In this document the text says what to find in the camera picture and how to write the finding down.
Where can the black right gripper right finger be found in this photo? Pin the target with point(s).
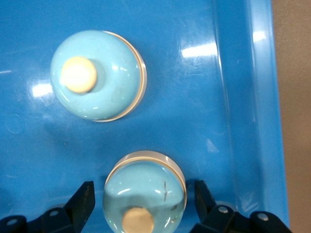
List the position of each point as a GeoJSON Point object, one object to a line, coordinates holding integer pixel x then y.
{"type": "Point", "coordinates": [206, 208]}

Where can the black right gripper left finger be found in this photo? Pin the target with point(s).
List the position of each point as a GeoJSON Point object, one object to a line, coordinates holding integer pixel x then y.
{"type": "Point", "coordinates": [80, 208]}

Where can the scuffed light blue call bell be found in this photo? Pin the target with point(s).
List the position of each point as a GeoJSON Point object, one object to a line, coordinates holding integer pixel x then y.
{"type": "Point", "coordinates": [145, 189]}

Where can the blue plastic tray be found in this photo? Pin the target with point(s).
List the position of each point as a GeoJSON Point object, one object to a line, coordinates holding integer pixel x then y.
{"type": "Point", "coordinates": [182, 121]}

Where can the brown table cover sheet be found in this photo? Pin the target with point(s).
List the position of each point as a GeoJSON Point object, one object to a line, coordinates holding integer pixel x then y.
{"type": "Point", "coordinates": [298, 97]}

